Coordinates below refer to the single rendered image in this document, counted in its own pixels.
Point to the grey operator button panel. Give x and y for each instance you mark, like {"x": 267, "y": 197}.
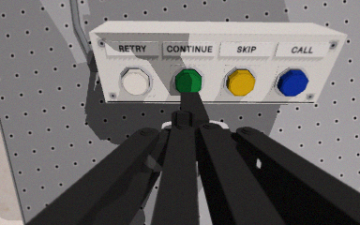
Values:
{"x": 226, "y": 62}

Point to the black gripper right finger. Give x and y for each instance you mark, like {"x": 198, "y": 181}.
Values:
{"x": 297, "y": 192}

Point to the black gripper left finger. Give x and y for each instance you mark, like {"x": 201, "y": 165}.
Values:
{"x": 112, "y": 192}

